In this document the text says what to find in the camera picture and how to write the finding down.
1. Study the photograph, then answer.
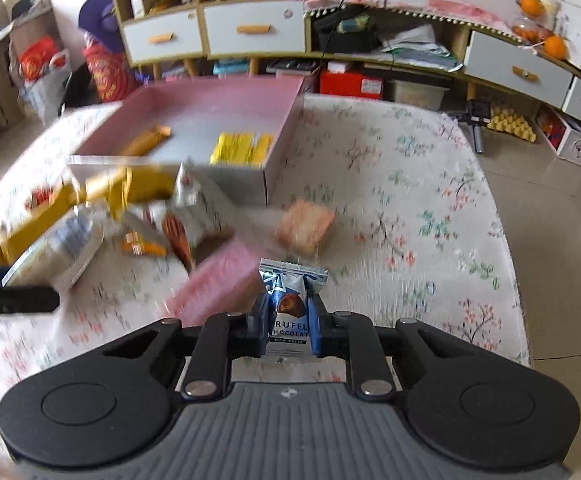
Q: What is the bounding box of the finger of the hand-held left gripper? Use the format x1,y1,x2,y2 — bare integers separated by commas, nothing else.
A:
0,280,61,346

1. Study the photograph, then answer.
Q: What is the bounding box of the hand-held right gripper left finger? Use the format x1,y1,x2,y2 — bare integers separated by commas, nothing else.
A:
101,294,271,401

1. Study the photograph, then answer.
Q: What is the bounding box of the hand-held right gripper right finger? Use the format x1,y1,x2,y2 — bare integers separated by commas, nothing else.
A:
309,292,476,398

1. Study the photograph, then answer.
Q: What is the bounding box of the blue chocolate packet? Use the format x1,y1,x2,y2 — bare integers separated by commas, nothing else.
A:
259,258,330,361

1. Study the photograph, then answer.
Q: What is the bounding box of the silver blue-striped snack packet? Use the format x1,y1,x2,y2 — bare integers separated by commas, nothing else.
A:
1,207,106,291

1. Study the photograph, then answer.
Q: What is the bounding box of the white orange biscuit packet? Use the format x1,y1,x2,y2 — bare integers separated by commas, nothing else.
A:
120,210,168,257

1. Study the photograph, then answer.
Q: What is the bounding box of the pink-lined cardboard box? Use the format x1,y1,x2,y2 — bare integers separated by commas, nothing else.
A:
68,76,305,207

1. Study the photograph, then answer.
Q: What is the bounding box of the pink snack packet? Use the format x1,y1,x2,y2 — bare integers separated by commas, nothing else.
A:
165,240,266,328

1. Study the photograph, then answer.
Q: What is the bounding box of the large yellow snack packet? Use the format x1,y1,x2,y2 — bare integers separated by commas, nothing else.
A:
78,165,176,221
0,180,78,266

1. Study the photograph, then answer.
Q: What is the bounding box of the clear-wrapped orange cake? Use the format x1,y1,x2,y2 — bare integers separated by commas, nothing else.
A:
275,199,336,256

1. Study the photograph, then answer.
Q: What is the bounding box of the white nut snack packet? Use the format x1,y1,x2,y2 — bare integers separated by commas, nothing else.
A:
150,162,236,273

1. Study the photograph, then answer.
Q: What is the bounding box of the floral tablecloth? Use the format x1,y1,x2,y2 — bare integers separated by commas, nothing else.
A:
0,91,533,461

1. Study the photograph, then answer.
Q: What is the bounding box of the flat yellow black-print packet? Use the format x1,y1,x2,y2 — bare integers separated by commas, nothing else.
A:
209,132,274,167

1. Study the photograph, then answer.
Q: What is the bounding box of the brown orange candy wrapper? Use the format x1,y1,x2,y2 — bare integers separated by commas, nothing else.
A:
120,125,172,157

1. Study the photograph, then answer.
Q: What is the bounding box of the white bag with red contents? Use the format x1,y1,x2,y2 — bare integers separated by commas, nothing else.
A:
19,37,71,126

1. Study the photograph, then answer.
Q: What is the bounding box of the metal storage rack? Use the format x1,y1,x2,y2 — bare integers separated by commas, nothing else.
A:
0,0,56,156

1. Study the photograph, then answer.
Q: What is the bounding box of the red gift bag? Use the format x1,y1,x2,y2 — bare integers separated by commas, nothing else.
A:
83,45,144,103

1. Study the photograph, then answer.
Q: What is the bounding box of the red shoe box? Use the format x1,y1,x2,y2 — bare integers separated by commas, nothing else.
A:
319,70,385,101

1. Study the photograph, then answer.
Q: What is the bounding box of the clear plastic container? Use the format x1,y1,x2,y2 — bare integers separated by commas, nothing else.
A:
387,79,443,110

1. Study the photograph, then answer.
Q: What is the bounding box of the light blue plastic bin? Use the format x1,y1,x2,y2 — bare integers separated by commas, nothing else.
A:
214,60,251,78

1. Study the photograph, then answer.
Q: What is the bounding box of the yellow egg tray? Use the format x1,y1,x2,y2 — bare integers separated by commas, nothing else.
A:
487,102,538,142

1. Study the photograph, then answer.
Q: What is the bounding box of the black bag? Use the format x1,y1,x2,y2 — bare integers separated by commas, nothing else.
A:
315,10,386,56

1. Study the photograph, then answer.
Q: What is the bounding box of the pile of papers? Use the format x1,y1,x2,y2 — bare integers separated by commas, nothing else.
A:
380,25,463,72

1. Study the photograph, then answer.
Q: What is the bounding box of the wooden low cabinet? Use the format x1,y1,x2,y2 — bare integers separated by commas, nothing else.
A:
307,2,581,137

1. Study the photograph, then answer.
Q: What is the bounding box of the white printed floor box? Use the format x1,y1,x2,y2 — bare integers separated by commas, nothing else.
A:
537,107,581,168

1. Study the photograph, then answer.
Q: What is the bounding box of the black handle device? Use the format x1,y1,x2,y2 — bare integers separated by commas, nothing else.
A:
463,101,493,155

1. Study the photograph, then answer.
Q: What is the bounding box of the black power cable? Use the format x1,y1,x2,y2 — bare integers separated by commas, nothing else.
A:
320,0,353,72

